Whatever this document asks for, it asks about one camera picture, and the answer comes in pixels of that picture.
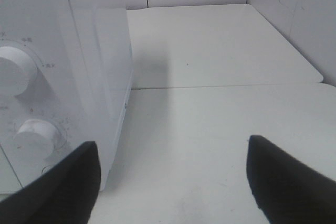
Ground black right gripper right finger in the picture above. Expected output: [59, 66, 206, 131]
[246, 135, 335, 223]

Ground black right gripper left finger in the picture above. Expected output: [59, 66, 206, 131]
[1, 142, 100, 223]

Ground round white door button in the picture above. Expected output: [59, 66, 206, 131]
[41, 165, 55, 175]

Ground white microwave knob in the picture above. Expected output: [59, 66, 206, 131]
[1, 46, 38, 96]
[13, 119, 66, 159]

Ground white microwave oven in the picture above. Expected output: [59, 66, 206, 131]
[1, 0, 133, 194]

